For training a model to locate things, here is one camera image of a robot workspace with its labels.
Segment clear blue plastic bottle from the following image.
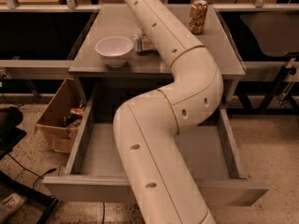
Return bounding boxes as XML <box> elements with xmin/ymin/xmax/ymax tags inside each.
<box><xmin>131</xmin><ymin>33</ymin><xmax>155</xmax><ymax>53</ymax></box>

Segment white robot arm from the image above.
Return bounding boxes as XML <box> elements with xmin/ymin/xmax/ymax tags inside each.
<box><xmin>113</xmin><ymin>0</ymin><xmax>223</xmax><ymax>224</ymax></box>

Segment open grey top drawer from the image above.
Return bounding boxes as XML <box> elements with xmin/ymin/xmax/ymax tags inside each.
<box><xmin>44</xmin><ymin>83</ymin><xmax>269</xmax><ymax>206</ymax></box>

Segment grey drawer cabinet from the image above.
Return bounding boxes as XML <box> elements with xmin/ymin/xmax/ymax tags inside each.
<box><xmin>68</xmin><ymin>3</ymin><xmax>247</xmax><ymax>110</ymax></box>

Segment white ceramic bowl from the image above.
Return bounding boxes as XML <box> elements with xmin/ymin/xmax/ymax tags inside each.
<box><xmin>95</xmin><ymin>36</ymin><xmax>134</xmax><ymax>68</ymax></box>

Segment red items in box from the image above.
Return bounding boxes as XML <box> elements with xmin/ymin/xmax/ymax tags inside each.
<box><xmin>64</xmin><ymin>107</ymin><xmax>84</xmax><ymax>128</ymax></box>

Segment brown cardboard box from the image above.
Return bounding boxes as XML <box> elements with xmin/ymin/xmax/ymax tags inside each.
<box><xmin>36</xmin><ymin>78</ymin><xmax>85</xmax><ymax>153</ymax></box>

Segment orange patterned drink can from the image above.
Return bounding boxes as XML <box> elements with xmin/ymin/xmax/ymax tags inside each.
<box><xmin>189</xmin><ymin>0</ymin><xmax>207</xmax><ymax>35</ymax></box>

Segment black chair base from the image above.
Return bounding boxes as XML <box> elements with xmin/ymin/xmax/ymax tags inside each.
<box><xmin>0</xmin><ymin>106</ymin><xmax>58</xmax><ymax>224</ymax></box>

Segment white shoe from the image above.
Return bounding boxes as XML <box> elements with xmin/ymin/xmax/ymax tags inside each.
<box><xmin>0</xmin><ymin>193</ymin><xmax>27</xmax><ymax>224</ymax></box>

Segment black floor cable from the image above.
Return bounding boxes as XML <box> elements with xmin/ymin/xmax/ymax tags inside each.
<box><xmin>6</xmin><ymin>152</ymin><xmax>62</xmax><ymax>189</ymax></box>

